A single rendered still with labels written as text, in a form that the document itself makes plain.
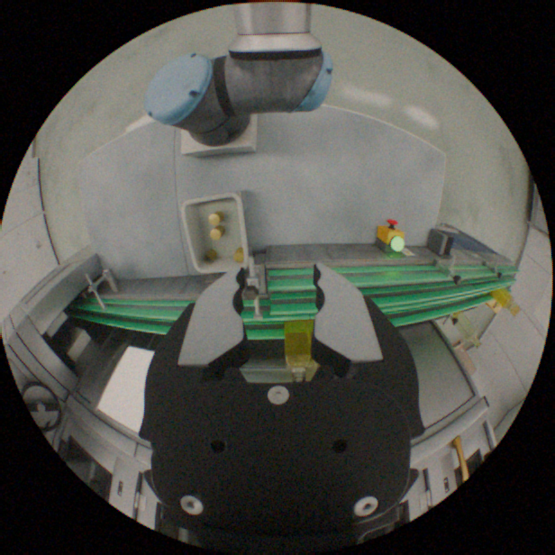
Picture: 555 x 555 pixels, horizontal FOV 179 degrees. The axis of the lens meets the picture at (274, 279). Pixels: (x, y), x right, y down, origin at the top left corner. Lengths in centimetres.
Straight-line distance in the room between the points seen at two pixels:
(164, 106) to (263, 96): 13
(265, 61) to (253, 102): 7
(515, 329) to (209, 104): 636
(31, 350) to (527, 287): 689
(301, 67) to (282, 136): 33
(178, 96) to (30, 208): 369
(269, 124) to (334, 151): 20
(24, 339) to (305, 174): 116
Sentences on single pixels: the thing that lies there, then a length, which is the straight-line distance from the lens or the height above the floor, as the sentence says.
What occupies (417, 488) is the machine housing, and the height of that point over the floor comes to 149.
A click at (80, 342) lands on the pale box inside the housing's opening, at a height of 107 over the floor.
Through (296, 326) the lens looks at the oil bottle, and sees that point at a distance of 46.
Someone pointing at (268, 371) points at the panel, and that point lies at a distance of 55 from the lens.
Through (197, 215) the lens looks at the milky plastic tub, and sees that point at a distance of 58.
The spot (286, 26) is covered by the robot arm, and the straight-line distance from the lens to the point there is 25.
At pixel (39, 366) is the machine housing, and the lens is 95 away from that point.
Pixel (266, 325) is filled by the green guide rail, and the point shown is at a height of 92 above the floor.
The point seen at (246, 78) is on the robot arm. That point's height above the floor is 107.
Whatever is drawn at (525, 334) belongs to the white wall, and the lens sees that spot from 620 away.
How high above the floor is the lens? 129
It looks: 58 degrees down
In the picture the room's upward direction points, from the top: 178 degrees counter-clockwise
